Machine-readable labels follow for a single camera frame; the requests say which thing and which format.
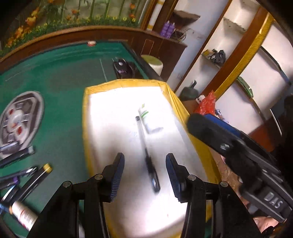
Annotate clear gel pen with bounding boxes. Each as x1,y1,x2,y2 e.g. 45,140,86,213
136,116,160,193

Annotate black marker yellow end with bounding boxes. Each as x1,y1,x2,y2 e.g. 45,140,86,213
10,163,53,205

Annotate black fineliner pen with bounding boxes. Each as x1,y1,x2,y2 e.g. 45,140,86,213
1,166,38,181

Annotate black marker white cap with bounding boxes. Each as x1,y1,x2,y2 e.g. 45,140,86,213
0,146,35,168

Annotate white pill bottle red label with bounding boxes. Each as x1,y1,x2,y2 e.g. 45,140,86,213
9,201,38,231

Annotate black marker purple ends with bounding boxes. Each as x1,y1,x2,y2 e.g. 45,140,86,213
0,177,20,190

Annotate person right hand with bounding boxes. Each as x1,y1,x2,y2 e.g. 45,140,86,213
238,175,281,234

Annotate red plastic bag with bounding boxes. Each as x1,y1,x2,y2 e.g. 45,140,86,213
194,91,216,116

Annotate yellow foam storage box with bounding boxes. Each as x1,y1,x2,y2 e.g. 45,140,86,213
82,79,221,237

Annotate purple bottles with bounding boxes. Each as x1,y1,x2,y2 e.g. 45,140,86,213
160,21,175,39

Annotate round table centre panel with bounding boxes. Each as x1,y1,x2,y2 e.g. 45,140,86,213
1,91,45,159

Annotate red white small chip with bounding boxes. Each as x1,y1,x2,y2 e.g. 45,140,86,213
87,41,96,47

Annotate flower glass partition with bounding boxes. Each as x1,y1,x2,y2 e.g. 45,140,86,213
1,0,149,57

